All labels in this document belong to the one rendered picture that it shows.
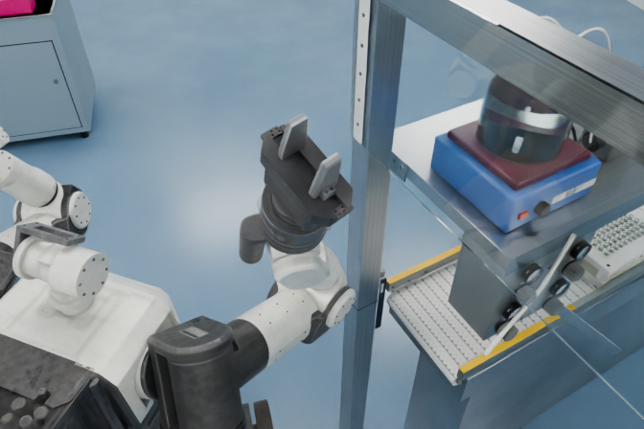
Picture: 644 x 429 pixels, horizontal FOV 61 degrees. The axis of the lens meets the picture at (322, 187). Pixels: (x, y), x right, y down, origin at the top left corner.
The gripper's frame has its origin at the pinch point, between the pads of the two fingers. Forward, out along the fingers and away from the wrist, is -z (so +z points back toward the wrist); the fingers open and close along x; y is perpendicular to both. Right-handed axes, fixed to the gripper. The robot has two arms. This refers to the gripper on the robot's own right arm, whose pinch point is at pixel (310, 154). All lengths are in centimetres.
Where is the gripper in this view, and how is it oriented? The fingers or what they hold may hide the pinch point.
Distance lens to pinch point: 55.2
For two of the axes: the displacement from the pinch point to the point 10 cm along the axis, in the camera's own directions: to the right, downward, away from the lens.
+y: 7.8, -5.0, 3.8
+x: -6.1, -7.4, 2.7
